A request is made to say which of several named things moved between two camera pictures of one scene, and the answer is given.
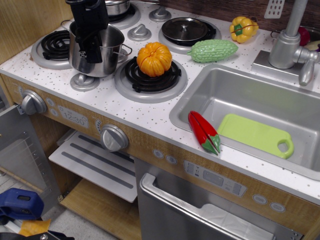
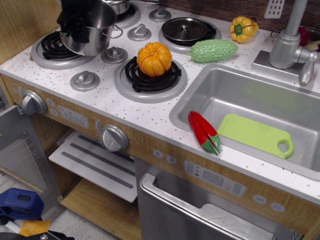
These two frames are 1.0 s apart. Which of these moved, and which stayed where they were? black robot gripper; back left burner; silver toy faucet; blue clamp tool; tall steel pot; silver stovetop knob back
Moved: black robot gripper; tall steel pot
Stayed: blue clamp tool; back left burner; silver stovetop knob back; silver toy faucet
